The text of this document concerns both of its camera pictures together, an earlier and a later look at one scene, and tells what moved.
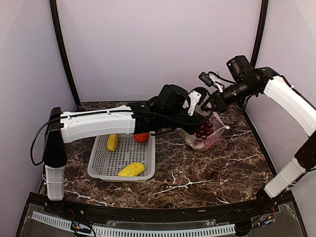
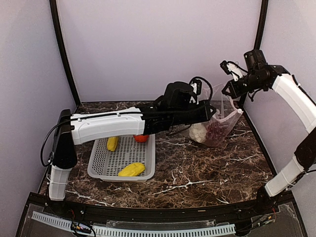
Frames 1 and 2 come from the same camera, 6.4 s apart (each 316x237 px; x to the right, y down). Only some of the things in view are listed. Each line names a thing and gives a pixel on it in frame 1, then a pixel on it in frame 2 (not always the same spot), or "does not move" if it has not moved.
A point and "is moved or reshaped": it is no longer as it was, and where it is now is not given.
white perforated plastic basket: x=105 y=165 does not move
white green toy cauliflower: x=191 y=139 -> x=198 y=132
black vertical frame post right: x=260 y=28 does not move
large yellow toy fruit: x=132 y=170 does not move
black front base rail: x=279 y=215 does not move
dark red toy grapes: x=206 y=129 -> x=216 y=132
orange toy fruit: x=141 y=137 does not move
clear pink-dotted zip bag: x=211 y=140 is moved or reshaped
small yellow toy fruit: x=112 y=142 does not move
